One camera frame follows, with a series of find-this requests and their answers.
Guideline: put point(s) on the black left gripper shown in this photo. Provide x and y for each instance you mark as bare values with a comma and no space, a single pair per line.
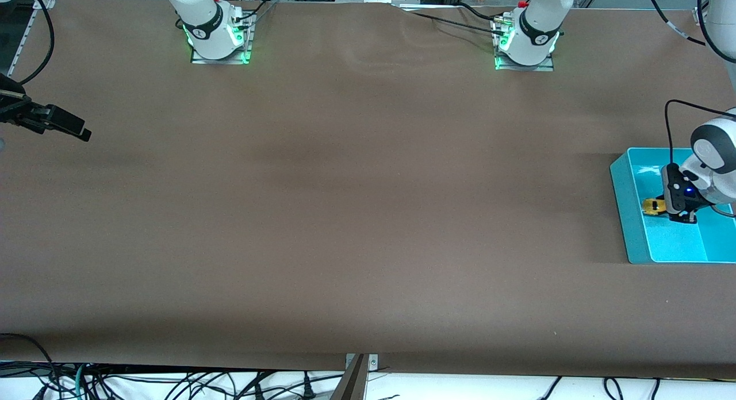
676,200

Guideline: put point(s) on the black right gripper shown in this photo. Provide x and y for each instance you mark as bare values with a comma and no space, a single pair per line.
12,108

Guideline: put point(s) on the yellow beetle toy car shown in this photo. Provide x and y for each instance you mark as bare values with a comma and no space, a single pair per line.
652,206

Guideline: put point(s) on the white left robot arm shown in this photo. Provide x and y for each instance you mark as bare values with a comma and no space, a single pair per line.
537,26

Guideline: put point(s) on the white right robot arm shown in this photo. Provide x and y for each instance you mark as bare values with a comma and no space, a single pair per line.
207,20

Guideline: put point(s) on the teal plastic bin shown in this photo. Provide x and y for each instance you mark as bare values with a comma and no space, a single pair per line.
673,245

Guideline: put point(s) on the brown table cover sheet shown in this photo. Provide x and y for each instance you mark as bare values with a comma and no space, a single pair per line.
368,245

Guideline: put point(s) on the aluminium frame rail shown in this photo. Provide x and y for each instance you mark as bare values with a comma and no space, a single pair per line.
26,38

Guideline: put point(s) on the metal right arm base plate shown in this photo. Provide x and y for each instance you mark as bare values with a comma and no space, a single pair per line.
221,60

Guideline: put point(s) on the metal corner bracket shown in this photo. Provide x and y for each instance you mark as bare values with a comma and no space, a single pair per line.
699,14

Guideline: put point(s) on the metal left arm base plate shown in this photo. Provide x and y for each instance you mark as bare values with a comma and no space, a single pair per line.
526,67

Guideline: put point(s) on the small metal edge bracket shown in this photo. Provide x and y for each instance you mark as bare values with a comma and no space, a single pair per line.
372,362

